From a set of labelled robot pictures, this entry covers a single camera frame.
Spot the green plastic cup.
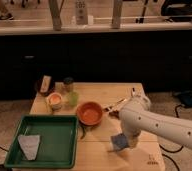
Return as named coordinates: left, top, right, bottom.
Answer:
left=67, top=91, right=79, bottom=107

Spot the small cup with orange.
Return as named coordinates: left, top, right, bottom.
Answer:
left=46, top=92, right=62, bottom=110

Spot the orange bowl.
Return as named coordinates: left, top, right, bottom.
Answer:
left=76, top=102, right=103, bottom=126

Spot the green plastic tray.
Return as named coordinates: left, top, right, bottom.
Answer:
left=4, top=115, right=78, bottom=169

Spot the dark lidded spice jar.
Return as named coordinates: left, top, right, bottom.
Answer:
left=63, top=77, right=74, bottom=92

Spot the bunch of dark grapes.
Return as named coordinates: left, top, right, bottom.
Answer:
left=109, top=110, right=119, bottom=119

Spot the dark base box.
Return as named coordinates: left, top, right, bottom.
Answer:
left=175, top=91, right=192, bottom=108

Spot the metal fork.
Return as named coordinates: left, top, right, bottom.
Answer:
left=103, top=98, right=126, bottom=112

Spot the dark plate with block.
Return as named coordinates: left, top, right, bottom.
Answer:
left=34, top=75, right=55, bottom=96

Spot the grey folded cloth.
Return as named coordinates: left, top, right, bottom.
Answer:
left=18, top=135, right=40, bottom=160

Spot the dark green pepper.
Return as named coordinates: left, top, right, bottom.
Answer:
left=79, top=122, right=86, bottom=139

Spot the black power cable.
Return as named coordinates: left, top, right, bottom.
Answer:
left=158, top=103, right=187, bottom=171

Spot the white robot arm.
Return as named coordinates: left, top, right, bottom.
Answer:
left=119, top=95, right=192, bottom=150

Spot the blue sponge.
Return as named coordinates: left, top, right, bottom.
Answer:
left=111, top=133, right=129, bottom=151

